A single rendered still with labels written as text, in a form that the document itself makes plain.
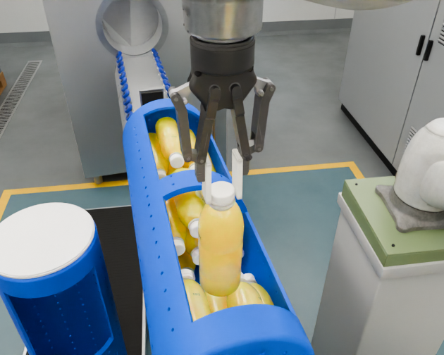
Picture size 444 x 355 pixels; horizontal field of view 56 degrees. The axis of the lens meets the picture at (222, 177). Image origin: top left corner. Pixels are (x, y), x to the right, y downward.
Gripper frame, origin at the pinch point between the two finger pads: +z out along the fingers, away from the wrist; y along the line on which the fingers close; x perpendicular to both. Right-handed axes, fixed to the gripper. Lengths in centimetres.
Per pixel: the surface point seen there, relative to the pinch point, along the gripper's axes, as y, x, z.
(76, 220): 29, -48, 43
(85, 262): 27, -35, 46
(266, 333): -4.7, 10.3, 24.1
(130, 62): 4, -190, 52
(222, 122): -34, -131, 64
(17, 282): 43, -31, 45
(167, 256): 7.9, -12.1, 26.1
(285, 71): -167, -366, 141
